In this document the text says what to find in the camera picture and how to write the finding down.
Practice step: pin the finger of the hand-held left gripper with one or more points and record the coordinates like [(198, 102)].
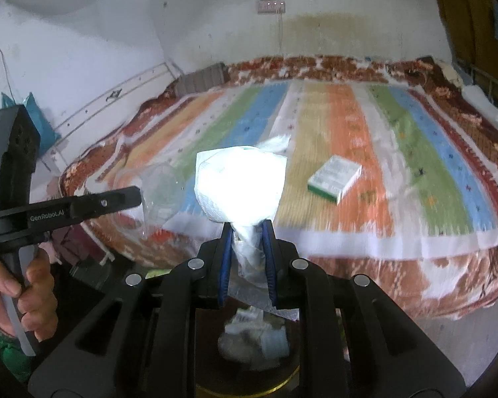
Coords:
[(108, 203)]

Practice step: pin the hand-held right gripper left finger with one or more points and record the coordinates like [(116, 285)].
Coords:
[(225, 265)]

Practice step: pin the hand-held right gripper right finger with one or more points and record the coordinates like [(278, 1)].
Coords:
[(269, 265)]

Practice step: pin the clear plastic bag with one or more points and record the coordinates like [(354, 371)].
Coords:
[(162, 190)]

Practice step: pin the dark bin with gold rim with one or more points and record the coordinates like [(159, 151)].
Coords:
[(209, 340)]

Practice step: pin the white plastic bag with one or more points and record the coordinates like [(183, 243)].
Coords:
[(240, 182)]

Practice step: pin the green and white box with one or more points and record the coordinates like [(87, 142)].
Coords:
[(334, 178)]

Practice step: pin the white packet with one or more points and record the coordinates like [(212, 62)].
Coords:
[(276, 143)]

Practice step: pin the person's left forearm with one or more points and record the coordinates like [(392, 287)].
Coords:
[(0, 344)]

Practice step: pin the person's left hand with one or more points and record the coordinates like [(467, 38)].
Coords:
[(39, 298)]

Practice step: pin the teal plastic bag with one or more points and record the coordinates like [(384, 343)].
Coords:
[(39, 124)]

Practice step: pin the dark red cloth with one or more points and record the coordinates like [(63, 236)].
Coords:
[(68, 244)]

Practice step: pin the white headboard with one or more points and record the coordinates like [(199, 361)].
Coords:
[(108, 91)]

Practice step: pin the striped colourful mat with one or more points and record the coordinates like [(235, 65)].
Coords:
[(348, 132)]

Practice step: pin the floral brown blanket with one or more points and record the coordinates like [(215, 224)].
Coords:
[(460, 282)]

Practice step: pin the white power strip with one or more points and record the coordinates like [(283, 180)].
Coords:
[(271, 6)]

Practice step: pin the white pillow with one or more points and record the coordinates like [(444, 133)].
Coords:
[(487, 110)]

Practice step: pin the yellow curtain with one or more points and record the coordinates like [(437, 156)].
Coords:
[(464, 12)]

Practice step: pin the metal bed frame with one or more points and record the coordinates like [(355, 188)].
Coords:
[(487, 81)]

